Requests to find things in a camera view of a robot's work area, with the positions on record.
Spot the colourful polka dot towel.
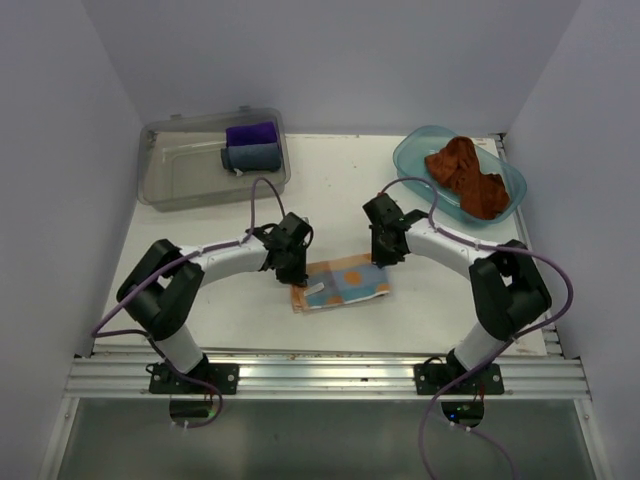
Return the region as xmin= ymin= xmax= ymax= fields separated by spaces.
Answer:
xmin=290 ymin=253 xmax=391 ymax=313

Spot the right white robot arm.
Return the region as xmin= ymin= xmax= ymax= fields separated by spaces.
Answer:
xmin=363 ymin=193 xmax=552 ymax=393

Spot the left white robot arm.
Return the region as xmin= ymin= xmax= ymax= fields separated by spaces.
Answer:
xmin=116 ymin=212 xmax=314 ymax=393

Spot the grey-blue rolled towel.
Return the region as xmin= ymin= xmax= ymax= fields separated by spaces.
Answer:
xmin=220 ymin=143 xmax=282 ymax=174

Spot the teal transparent plastic bin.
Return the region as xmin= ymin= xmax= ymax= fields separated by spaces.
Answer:
xmin=393 ymin=125 xmax=527 ymax=227

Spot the brown crumpled towel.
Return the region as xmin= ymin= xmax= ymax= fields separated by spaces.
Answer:
xmin=424 ymin=136 xmax=510 ymax=220

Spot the purple rolled towel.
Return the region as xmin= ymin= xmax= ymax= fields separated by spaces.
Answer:
xmin=225 ymin=121 xmax=278 ymax=147

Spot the grey transparent plastic bin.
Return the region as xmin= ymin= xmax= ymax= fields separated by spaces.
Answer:
xmin=137 ymin=107 xmax=291 ymax=211

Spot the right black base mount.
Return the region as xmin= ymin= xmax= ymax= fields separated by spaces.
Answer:
xmin=413 ymin=357 xmax=505 ymax=396

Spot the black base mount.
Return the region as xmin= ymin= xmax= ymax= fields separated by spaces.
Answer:
xmin=413 ymin=357 xmax=505 ymax=396
xmin=145 ymin=363 xmax=240 ymax=395

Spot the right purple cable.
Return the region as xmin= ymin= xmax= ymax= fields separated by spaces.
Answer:
xmin=377 ymin=176 xmax=576 ymax=480

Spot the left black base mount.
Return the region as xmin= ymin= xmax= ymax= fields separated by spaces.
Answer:
xmin=145 ymin=363 xmax=240 ymax=395

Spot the aluminium mounting rail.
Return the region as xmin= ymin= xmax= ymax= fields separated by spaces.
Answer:
xmin=63 ymin=345 xmax=590 ymax=400

